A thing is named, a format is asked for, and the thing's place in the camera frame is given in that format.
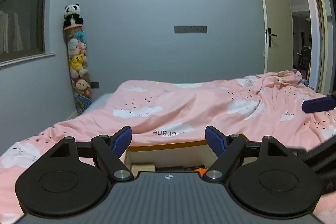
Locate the white door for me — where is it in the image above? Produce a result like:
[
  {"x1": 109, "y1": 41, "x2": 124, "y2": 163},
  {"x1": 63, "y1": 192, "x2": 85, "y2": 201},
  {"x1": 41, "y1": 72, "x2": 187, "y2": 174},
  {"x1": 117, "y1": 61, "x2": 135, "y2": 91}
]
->
[{"x1": 256, "y1": 0, "x2": 294, "y2": 77}]

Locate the pink printed blanket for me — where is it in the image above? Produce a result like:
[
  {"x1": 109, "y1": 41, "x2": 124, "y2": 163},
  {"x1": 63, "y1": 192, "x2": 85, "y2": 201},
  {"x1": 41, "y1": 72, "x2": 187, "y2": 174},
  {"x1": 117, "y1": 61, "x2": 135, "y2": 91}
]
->
[{"x1": 0, "y1": 70, "x2": 336, "y2": 224}]

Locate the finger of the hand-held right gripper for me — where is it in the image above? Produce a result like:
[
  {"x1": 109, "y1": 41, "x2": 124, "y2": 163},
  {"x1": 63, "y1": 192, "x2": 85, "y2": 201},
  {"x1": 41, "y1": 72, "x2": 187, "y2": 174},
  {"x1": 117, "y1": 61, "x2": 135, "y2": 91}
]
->
[{"x1": 301, "y1": 91, "x2": 336, "y2": 114}]

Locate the orange cardboard box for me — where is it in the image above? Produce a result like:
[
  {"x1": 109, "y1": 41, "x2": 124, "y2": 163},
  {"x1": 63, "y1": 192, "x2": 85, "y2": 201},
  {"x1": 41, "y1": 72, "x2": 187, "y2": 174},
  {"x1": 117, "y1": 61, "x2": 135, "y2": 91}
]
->
[{"x1": 125, "y1": 134, "x2": 248, "y2": 178}]

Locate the black textured box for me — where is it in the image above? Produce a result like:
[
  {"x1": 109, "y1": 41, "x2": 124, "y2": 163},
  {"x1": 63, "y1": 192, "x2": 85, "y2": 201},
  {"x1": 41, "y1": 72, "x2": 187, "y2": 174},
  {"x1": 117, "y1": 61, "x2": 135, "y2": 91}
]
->
[{"x1": 156, "y1": 166, "x2": 184, "y2": 172}]

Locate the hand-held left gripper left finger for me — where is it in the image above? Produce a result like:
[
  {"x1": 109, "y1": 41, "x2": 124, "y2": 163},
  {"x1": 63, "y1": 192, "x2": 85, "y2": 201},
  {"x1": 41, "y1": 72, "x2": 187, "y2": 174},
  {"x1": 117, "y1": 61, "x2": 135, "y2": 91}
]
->
[{"x1": 39, "y1": 126, "x2": 134, "y2": 182}]

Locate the grey wall socket panel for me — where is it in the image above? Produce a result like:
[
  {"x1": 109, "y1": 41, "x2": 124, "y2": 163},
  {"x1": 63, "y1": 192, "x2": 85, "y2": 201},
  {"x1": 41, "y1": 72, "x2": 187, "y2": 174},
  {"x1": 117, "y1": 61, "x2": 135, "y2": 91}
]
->
[{"x1": 175, "y1": 26, "x2": 207, "y2": 34}]

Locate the black door handle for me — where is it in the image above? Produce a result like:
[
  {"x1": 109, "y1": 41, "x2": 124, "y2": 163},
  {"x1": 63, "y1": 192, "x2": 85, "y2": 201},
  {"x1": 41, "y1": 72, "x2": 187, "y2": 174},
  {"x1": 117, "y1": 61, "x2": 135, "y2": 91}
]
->
[{"x1": 265, "y1": 28, "x2": 278, "y2": 47}]

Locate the dark framed window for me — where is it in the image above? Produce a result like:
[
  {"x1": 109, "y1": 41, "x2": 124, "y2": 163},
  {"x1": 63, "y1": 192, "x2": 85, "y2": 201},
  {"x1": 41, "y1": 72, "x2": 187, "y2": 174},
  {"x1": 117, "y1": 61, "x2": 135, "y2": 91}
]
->
[{"x1": 0, "y1": 0, "x2": 55, "y2": 67}]

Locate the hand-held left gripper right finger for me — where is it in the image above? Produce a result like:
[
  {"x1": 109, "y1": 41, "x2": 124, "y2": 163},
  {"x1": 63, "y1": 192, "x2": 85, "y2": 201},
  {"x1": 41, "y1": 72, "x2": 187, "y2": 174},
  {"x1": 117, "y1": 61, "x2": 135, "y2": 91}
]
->
[{"x1": 202, "y1": 126, "x2": 297, "y2": 182}]

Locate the grey mattress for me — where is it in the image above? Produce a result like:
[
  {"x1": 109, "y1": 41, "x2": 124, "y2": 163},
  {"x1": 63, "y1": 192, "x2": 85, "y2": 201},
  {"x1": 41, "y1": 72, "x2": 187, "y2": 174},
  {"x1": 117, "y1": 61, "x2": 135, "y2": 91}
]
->
[{"x1": 79, "y1": 93, "x2": 118, "y2": 117}]

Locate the small brown box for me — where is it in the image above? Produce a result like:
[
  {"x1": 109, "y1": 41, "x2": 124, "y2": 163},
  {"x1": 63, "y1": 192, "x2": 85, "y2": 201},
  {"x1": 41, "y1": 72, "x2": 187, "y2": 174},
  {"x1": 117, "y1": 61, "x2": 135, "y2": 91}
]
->
[{"x1": 131, "y1": 164, "x2": 156, "y2": 178}]

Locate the panda plush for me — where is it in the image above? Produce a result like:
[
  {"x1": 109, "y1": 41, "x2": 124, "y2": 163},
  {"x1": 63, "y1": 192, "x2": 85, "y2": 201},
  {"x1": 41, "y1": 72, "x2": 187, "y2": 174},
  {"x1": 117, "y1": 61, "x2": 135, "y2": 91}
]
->
[{"x1": 64, "y1": 4, "x2": 84, "y2": 29}]

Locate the column of plush toys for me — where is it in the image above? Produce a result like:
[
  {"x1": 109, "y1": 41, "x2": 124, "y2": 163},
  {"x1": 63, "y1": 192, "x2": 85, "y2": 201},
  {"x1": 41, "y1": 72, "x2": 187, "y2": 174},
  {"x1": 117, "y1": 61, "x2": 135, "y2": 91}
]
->
[{"x1": 62, "y1": 25, "x2": 93, "y2": 115}]

